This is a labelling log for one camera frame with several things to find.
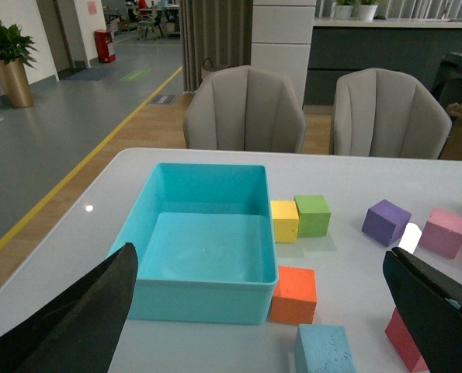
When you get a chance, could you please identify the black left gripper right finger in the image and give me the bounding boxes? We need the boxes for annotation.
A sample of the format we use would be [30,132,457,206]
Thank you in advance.
[383,247,462,372]

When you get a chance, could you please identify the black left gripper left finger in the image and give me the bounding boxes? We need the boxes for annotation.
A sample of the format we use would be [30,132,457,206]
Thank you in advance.
[0,242,138,372]

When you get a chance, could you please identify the light blue foam block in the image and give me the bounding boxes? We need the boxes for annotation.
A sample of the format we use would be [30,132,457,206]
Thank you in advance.
[294,324,357,372]

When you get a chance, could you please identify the red foam block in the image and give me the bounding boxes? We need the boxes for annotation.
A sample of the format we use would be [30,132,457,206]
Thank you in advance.
[384,308,428,372]

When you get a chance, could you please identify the pink foam block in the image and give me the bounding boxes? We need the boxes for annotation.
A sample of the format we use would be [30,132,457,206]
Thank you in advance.
[418,207,462,259]

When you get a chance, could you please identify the purple foam block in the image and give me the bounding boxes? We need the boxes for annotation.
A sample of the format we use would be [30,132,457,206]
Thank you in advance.
[361,200,412,247]

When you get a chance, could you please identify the orange foam block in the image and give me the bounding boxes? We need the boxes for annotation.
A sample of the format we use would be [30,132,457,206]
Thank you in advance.
[269,266,318,325]

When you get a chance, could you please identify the turquoise plastic bin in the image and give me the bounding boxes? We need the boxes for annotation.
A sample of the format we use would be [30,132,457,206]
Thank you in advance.
[113,163,278,325]

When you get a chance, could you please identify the green foam block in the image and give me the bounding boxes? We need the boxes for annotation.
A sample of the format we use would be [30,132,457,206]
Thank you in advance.
[294,195,331,237]

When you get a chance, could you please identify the yellow foam block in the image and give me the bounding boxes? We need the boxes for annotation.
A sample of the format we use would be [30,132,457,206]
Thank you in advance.
[271,200,299,243]

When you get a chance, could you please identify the right beige chair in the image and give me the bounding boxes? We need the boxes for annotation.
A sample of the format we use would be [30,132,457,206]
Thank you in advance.
[329,68,452,159]

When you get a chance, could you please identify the beige chair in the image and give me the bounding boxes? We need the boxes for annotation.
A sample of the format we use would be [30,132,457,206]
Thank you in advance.
[183,65,307,153]
[329,68,452,159]

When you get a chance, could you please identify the black appliance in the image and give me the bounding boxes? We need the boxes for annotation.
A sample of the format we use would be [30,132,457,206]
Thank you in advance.
[432,52,462,109]

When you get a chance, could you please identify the left beige chair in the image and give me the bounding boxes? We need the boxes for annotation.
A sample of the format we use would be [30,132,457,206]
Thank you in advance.
[183,65,307,153]

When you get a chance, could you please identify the dark grey counter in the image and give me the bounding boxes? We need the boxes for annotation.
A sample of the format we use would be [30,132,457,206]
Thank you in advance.
[304,19,462,106]

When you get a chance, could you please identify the potted plant gold pot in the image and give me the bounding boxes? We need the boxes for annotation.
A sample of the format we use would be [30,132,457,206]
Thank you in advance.
[0,19,36,108]

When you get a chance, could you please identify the red cabinet box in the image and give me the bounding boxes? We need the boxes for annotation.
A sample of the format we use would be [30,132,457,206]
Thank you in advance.
[94,30,116,63]

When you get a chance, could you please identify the white planter pots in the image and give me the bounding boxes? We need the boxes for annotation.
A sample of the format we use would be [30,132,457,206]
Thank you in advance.
[330,0,384,21]

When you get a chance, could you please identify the white drawer cabinet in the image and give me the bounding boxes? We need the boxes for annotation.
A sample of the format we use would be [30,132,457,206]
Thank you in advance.
[251,1,316,104]

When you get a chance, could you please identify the grey curtain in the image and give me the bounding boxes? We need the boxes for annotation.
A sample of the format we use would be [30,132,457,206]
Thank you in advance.
[179,1,253,92]

